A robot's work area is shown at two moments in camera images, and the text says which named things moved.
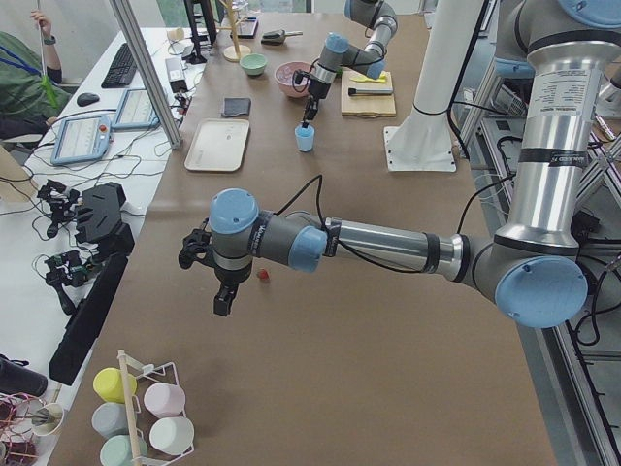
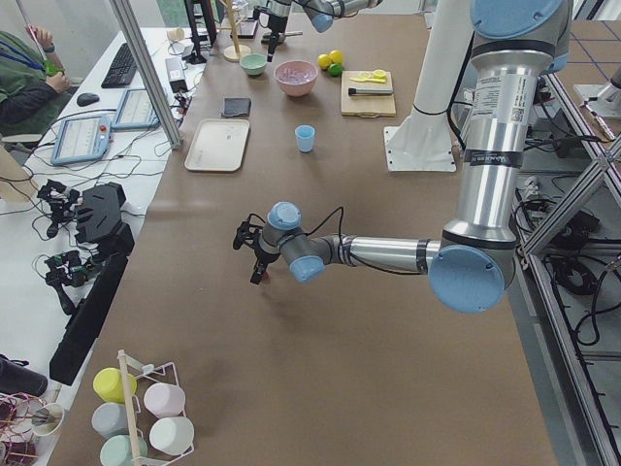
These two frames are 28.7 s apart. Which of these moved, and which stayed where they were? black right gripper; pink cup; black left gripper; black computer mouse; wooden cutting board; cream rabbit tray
Moved: black left gripper; black right gripper
Stayed: cream rabbit tray; pink cup; wooden cutting board; black computer mouse
